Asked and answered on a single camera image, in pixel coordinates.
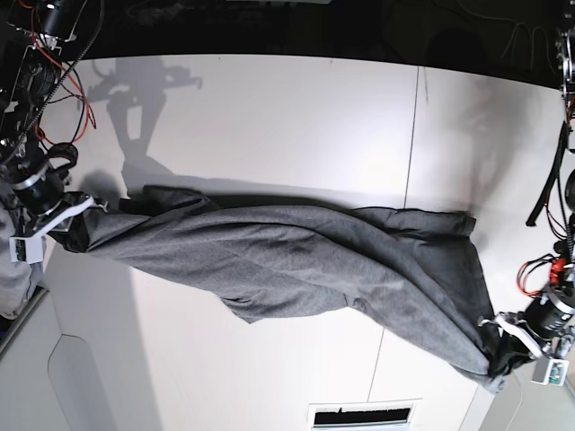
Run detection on grey cloth pile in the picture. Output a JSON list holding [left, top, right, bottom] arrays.
[[1, 181, 43, 320]]

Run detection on grey t-shirt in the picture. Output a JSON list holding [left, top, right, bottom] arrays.
[[55, 186, 509, 392]]

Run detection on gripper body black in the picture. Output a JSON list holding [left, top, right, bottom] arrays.
[[9, 152, 79, 218], [523, 289, 574, 355]]

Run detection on right white bin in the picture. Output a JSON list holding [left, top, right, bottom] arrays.
[[459, 364, 574, 431]]

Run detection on white cables on floor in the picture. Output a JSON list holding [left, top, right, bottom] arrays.
[[466, 0, 562, 73]]

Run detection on white bin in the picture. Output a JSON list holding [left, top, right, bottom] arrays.
[[0, 286, 109, 431], [459, 364, 574, 431]]

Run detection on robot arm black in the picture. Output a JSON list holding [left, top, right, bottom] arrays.
[[1, 1, 105, 243], [478, 1, 574, 365]]

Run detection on left white bin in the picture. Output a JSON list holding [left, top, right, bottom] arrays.
[[0, 286, 109, 431]]

